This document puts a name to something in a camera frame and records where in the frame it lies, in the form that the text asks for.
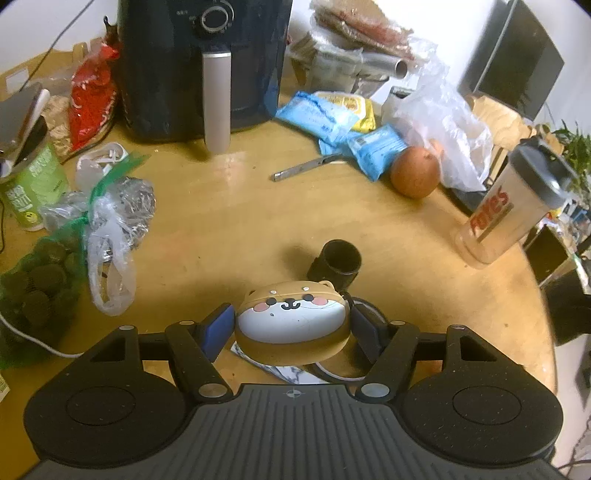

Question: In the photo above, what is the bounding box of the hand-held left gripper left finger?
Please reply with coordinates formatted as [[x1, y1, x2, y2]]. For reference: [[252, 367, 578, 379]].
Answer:
[[83, 303, 236, 402]]

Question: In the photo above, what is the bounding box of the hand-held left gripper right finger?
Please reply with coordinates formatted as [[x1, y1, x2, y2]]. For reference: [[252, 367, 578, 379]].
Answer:
[[351, 305, 506, 402]]

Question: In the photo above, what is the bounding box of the thin black tape ring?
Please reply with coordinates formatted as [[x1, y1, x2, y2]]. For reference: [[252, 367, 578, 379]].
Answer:
[[313, 296, 394, 385]]

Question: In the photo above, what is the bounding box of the black cylindrical cup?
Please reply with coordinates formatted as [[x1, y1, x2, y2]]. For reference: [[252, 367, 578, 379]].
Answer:
[[308, 239, 362, 292]]

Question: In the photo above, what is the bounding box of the dog-shaped earbud case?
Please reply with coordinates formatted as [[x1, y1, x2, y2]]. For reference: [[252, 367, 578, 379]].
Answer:
[[233, 280, 352, 369]]

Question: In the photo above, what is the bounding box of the clear bag of silver bits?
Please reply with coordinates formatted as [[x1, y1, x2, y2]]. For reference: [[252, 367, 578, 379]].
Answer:
[[41, 176, 158, 318]]

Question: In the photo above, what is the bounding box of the orange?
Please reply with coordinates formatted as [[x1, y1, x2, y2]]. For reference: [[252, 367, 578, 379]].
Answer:
[[390, 146, 441, 199]]

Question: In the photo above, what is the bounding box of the silver utility knife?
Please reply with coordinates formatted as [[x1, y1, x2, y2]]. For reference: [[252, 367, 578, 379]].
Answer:
[[272, 154, 345, 182]]

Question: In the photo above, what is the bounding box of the blue wipes packet white label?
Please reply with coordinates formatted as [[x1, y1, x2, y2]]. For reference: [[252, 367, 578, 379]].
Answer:
[[346, 124, 410, 182]]

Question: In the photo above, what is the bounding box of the clear shaker bottle grey lid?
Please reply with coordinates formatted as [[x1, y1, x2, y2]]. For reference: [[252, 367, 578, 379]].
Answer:
[[455, 137, 579, 271]]

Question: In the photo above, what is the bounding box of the green mesh bag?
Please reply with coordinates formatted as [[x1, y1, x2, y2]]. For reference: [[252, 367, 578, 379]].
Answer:
[[0, 216, 92, 371]]

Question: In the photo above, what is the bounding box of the white charger bundle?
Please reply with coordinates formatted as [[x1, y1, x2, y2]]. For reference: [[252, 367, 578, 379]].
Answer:
[[75, 141, 131, 177]]

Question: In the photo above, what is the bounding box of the light blue wipes packet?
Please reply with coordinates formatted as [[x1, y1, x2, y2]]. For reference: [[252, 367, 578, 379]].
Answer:
[[275, 90, 362, 145]]

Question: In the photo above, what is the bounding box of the yellow wipes packet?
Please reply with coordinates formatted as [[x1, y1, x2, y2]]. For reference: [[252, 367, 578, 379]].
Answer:
[[314, 90, 378, 133]]

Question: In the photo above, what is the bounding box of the clear plastic bag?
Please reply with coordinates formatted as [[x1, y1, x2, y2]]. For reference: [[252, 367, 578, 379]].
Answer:
[[382, 36, 493, 193]]

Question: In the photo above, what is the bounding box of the red snack bag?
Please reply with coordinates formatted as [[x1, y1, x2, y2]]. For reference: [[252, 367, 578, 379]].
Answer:
[[68, 43, 123, 151]]

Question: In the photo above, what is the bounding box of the foil roll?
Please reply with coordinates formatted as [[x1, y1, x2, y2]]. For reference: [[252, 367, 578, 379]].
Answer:
[[364, 57, 413, 80]]

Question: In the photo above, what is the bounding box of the dark blue air fryer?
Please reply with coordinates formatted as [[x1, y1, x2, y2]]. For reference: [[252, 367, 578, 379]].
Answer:
[[115, 0, 294, 154]]

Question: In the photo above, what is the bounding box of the potted plant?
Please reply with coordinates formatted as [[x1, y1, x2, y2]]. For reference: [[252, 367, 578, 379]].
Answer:
[[549, 119, 591, 195]]

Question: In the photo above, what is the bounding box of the smartphone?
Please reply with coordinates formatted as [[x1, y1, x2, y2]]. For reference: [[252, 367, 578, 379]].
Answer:
[[0, 82, 52, 165]]

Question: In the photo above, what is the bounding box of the pile of packaged food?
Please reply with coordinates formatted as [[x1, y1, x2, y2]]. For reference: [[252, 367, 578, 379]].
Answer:
[[285, 0, 417, 94]]

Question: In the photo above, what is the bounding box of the black monitor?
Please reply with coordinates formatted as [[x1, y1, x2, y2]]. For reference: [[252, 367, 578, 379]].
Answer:
[[458, 0, 567, 124]]

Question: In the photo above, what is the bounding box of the white charging cable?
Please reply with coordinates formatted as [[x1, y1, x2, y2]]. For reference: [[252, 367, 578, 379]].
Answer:
[[0, 313, 85, 359]]

